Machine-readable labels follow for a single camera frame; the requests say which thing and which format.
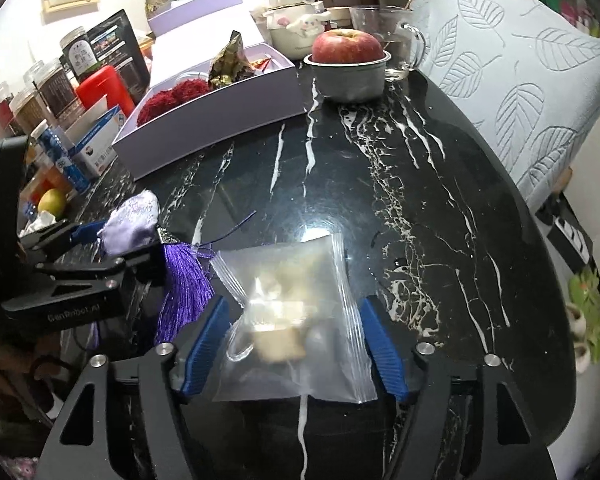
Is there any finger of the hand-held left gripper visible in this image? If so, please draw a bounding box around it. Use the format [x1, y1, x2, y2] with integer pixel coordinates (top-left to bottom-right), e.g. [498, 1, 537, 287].
[0, 242, 168, 328]
[20, 220, 108, 266]

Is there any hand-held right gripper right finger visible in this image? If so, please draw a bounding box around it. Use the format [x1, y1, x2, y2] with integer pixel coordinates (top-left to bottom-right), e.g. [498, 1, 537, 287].
[357, 296, 561, 480]

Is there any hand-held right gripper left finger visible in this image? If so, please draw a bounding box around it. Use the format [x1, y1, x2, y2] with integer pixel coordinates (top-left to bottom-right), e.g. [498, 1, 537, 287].
[40, 295, 231, 480]

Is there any lavender sachet with purple tassel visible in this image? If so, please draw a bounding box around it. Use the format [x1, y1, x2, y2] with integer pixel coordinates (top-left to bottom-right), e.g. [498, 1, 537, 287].
[97, 191, 258, 348]

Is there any clear zip bag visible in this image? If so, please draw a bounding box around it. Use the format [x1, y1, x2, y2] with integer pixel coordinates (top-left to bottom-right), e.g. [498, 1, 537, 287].
[211, 232, 378, 406]

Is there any red fluffy scrunchie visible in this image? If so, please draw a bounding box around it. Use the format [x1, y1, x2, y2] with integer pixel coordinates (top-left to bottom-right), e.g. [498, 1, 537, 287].
[136, 72, 213, 127]

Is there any purple gift box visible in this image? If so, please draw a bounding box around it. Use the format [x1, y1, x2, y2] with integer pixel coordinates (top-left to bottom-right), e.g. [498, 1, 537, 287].
[110, 42, 311, 181]

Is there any red gold snack packet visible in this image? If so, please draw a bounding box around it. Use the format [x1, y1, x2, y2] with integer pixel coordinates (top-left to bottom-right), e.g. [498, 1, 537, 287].
[207, 30, 255, 92]

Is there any crumpled white tissue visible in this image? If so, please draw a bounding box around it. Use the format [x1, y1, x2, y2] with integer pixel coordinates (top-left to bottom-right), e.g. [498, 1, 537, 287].
[18, 210, 58, 238]

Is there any yellow fruit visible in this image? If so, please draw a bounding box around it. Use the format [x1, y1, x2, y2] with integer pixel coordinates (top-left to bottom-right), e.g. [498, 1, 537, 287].
[37, 188, 69, 220]

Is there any jar with orange contents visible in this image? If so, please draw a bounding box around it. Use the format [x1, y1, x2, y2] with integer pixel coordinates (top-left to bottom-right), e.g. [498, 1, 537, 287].
[27, 152, 75, 201]

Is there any blue white bottle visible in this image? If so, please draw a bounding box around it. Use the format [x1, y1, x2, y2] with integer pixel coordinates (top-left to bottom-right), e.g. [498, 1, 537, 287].
[31, 120, 91, 196]

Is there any blue white cardboard box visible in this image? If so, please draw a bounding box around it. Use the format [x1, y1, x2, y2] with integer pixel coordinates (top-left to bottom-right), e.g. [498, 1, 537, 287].
[64, 95, 126, 178]

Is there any clear jar with red contents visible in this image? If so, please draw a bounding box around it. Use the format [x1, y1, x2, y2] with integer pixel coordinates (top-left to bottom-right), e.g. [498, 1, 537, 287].
[0, 81, 18, 136]

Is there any clear jar with tan contents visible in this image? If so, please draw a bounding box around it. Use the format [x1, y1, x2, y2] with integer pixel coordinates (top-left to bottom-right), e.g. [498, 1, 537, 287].
[10, 85, 50, 136]

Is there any clear jar with brown contents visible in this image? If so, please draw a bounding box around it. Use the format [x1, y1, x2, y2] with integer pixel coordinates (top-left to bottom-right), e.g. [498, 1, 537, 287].
[32, 57, 83, 128]

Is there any red plastic container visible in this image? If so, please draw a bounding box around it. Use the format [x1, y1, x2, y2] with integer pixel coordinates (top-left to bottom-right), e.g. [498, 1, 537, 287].
[74, 65, 136, 118]

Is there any dark jar with white label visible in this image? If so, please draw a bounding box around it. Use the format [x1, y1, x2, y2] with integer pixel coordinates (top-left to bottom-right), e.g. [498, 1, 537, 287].
[60, 26, 98, 83]

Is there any patterned pink cloth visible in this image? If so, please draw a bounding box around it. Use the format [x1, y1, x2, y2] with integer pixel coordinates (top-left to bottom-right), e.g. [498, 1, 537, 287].
[0, 452, 48, 480]

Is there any black pouch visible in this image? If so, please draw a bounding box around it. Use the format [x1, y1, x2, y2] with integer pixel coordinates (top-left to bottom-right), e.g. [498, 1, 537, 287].
[87, 9, 151, 101]

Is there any green potted plant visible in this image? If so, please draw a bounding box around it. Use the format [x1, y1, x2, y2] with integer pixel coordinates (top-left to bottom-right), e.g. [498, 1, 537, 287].
[567, 265, 600, 373]

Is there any black white patterned object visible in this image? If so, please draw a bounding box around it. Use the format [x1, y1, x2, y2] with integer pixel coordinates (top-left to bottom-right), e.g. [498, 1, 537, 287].
[535, 195, 593, 276]

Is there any purple box lid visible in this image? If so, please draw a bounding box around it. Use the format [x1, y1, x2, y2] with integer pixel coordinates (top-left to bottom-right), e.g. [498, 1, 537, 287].
[147, 0, 275, 68]

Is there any metal bowl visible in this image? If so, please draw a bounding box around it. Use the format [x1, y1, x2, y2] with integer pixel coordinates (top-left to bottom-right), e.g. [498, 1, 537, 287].
[304, 52, 391, 102]

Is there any white cartoon ceramic teapot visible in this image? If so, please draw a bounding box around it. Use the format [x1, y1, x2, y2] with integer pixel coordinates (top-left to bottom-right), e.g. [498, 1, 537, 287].
[262, 0, 331, 61]

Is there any red apple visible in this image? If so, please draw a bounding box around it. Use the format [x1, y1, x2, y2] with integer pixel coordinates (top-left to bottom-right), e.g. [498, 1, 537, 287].
[311, 29, 385, 66]

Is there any glass mug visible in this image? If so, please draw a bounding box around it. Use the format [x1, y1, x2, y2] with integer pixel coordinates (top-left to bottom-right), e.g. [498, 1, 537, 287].
[350, 5, 427, 81]

